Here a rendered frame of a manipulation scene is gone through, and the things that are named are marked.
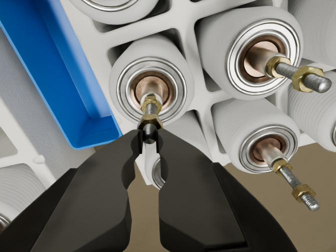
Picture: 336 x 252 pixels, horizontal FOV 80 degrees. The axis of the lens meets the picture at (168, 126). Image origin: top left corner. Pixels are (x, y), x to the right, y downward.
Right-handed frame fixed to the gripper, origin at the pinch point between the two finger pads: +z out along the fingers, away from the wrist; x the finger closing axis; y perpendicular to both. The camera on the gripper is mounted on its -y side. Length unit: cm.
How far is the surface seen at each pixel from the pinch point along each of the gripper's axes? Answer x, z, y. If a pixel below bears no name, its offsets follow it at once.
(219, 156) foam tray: 10.9, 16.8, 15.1
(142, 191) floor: -6, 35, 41
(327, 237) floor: 66, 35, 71
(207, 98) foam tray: 8.0, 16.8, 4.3
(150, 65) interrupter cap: 0.0, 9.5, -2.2
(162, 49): 1.3, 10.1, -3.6
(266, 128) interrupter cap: 13.5, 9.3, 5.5
